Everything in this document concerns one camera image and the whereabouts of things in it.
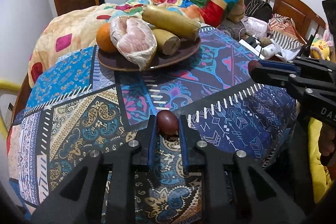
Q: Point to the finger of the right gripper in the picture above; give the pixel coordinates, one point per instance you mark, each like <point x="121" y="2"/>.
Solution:
<point x="291" y="63"/>
<point x="286" y="79"/>

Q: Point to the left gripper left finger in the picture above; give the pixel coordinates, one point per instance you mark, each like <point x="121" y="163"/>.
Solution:
<point x="102" y="184"/>

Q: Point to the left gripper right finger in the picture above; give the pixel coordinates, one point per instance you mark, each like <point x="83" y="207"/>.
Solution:
<point x="235" y="189"/>

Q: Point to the dark red jujube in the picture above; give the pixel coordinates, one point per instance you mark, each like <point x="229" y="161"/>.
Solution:
<point x="167" y="122"/>
<point x="252" y="65"/>

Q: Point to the pomelo segment pink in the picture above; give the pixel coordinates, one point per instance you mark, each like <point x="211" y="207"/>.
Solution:
<point x="131" y="36"/>

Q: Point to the large orange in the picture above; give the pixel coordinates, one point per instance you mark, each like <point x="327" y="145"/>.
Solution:
<point x="103" y="39"/>

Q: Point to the person's right hand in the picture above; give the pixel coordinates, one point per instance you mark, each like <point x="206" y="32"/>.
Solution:
<point x="326" y="144"/>

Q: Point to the yellow plush toy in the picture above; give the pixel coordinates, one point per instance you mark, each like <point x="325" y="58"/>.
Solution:
<point x="321" y="46"/>

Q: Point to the white bottle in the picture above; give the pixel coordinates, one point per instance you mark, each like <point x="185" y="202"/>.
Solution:
<point x="268" y="51"/>

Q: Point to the white power strip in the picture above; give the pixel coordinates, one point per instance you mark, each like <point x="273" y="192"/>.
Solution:
<point x="252" y="45"/>

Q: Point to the wooden bed headboard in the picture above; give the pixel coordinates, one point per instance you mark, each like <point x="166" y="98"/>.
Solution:
<point x="307" y="22"/>

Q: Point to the pink pillow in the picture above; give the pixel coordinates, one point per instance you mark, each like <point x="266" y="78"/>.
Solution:
<point x="256" y="27"/>

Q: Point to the black striped bag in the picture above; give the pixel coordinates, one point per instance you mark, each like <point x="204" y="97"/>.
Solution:
<point x="258" y="9"/>

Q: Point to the patterned blue patchwork cloth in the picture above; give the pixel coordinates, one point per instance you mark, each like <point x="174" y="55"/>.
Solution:
<point x="78" y="105"/>

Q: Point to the dark purple plate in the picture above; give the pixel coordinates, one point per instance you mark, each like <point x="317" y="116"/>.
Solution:
<point x="117" y="62"/>

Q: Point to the yellow foam tube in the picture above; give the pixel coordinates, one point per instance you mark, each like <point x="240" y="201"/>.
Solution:
<point x="9" y="91"/>

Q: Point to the colourful checked quilt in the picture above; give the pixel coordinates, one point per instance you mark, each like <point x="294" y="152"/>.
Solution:
<point x="77" y="29"/>

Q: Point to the wall power socket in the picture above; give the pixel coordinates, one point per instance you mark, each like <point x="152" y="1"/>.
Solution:
<point x="9" y="114"/>

